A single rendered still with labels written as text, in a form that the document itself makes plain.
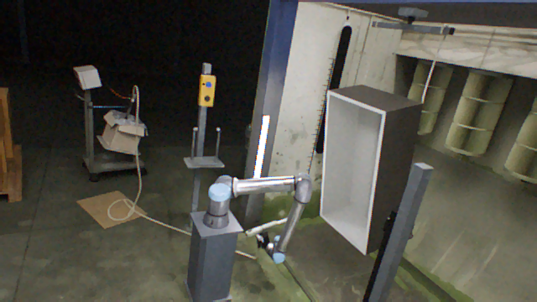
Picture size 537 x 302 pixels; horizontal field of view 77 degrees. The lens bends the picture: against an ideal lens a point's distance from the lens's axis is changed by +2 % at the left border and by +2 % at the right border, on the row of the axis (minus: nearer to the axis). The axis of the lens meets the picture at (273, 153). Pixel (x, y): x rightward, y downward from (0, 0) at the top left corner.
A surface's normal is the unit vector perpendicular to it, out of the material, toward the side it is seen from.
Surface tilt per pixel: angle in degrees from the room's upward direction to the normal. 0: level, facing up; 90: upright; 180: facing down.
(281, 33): 90
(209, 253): 90
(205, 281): 90
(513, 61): 90
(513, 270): 57
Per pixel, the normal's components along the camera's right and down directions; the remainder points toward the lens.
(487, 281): -0.65, -0.48
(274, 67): 0.45, 0.38
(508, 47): -0.88, 0.02
